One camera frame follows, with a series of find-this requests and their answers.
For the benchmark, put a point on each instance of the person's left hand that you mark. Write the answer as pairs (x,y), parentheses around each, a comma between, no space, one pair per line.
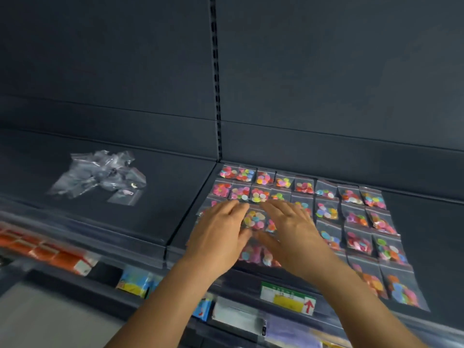
(217,239)

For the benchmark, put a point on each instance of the person's right hand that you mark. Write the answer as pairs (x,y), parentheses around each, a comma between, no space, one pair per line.
(301,246)

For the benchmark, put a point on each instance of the grid of arranged button bags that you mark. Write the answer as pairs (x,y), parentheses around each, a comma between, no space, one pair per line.
(362,221)

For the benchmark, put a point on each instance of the pile of transparent button bags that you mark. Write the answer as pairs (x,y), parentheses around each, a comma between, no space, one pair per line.
(98,173)

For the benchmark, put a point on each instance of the person's left forearm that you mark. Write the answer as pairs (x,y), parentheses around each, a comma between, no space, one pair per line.
(163,311)

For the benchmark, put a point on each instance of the green white price label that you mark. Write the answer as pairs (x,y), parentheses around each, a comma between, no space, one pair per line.
(286,298)

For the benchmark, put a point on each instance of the white flat packet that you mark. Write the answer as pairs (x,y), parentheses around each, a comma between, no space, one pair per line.
(235,317)

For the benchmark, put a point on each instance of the clear packet with purple item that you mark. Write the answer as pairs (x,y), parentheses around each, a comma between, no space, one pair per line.
(290,335)

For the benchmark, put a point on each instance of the blue yellow snack packet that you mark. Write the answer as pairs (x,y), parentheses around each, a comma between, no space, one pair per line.
(134,284)

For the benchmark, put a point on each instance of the row of orange boxes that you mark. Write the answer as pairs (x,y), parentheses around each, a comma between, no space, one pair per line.
(54,255)

